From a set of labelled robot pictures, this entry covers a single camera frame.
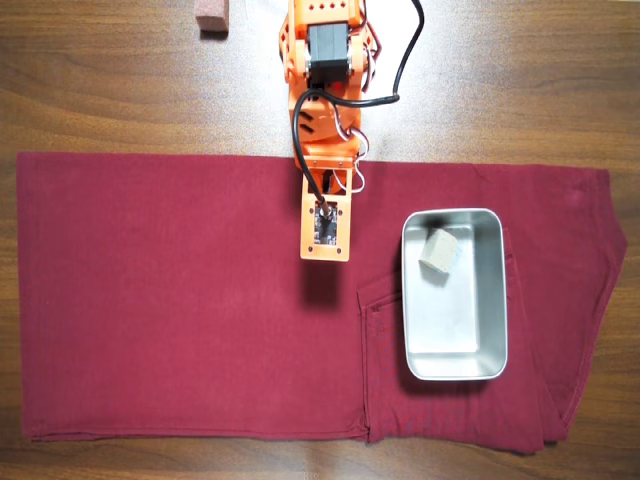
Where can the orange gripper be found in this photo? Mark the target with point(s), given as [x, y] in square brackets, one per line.
[353, 176]

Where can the beige cube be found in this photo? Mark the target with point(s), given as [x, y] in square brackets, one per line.
[437, 255]

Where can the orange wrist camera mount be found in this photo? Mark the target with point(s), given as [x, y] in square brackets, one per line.
[309, 235]

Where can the maroon cloth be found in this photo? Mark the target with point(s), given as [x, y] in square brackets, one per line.
[200, 300]

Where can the rectangular metal tray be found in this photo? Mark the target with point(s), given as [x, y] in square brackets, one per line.
[450, 325]

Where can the pink sponge block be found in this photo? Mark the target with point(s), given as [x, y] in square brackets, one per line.
[212, 17]

